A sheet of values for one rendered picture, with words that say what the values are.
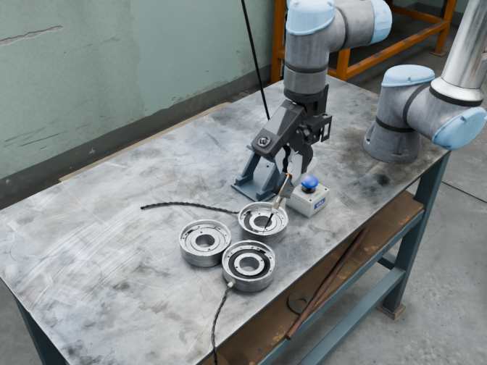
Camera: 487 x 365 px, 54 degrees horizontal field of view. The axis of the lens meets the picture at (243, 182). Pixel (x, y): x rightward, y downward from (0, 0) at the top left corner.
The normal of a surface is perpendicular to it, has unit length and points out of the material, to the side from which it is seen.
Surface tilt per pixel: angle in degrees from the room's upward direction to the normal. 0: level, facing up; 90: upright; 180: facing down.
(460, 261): 0
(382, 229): 0
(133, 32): 90
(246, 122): 0
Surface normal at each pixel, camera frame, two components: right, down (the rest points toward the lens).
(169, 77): 0.71, 0.44
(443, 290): 0.01, -0.79
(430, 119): -0.88, 0.18
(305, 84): -0.05, 0.61
